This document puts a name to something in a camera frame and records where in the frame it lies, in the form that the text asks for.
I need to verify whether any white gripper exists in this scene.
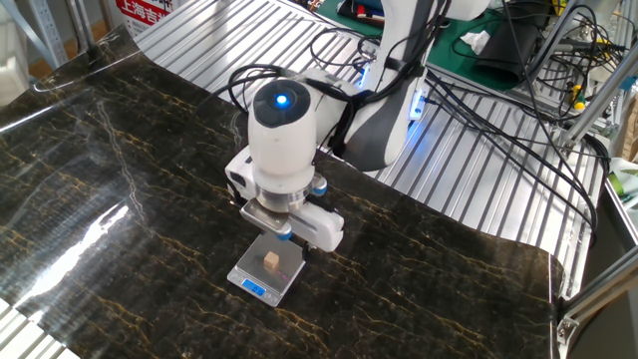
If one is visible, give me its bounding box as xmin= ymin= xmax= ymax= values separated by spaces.
xmin=223 ymin=147 xmax=347 ymax=262

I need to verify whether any silver digital scale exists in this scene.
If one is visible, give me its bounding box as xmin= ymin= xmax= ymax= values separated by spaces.
xmin=226 ymin=229 xmax=308 ymax=308

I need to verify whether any white foam block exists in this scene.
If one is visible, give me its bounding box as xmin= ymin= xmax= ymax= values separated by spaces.
xmin=0 ymin=4 xmax=30 ymax=107

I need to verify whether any black marble pattern mat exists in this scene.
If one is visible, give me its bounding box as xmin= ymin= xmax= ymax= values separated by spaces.
xmin=0 ymin=24 xmax=567 ymax=359

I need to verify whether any black and red notebook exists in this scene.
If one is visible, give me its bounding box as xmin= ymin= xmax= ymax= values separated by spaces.
xmin=336 ymin=0 xmax=388 ymax=27

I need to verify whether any green cutting mat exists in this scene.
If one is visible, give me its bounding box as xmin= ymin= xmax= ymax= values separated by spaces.
xmin=316 ymin=0 xmax=529 ymax=94

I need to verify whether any red and white sign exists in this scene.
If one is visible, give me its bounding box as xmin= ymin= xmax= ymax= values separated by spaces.
xmin=115 ymin=0 xmax=175 ymax=36

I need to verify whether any white crumpled tissue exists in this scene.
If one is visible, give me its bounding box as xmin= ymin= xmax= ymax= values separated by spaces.
xmin=459 ymin=29 xmax=492 ymax=56

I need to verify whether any black pouch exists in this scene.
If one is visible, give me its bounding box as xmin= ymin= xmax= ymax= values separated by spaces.
xmin=473 ymin=7 xmax=554 ymax=86

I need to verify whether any grey metal pole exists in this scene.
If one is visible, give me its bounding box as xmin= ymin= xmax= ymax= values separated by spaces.
xmin=64 ymin=0 xmax=101 ymax=59

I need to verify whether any grey metal shelf upright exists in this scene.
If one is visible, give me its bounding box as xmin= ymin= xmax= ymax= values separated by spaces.
xmin=0 ymin=0 xmax=69 ymax=69

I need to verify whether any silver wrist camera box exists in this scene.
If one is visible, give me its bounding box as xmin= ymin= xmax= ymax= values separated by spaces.
xmin=239 ymin=197 xmax=294 ymax=242

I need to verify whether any black cable loop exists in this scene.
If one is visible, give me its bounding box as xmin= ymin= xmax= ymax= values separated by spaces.
xmin=308 ymin=27 xmax=373 ymax=71

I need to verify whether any black cable with plug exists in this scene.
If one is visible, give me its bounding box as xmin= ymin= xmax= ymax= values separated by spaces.
xmin=421 ymin=97 xmax=569 ymax=151

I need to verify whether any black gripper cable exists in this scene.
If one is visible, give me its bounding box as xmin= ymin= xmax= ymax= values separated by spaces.
xmin=196 ymin=0 xmax=453 ymax=156

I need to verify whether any thick black cable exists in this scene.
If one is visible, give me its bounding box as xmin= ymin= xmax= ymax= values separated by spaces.
xmin=424 ymin=69 xmax=599 ymax=245

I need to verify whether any aluminium frame bracket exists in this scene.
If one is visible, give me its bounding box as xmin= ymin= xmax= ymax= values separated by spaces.
xmin=555 ymin=246 xmax=638 ymax=348

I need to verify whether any yellow handled screwdriver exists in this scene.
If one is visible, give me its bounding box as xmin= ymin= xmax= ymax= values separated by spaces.
xmin=569 ymin=83 xmax=587 ymax=112

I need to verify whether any aluminium frame post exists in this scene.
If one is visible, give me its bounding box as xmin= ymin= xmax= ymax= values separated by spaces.
xmin=557 ymin=59 xmax=638 ymax=156
xmin=520 ymin=0 xmax=584 ymax=91

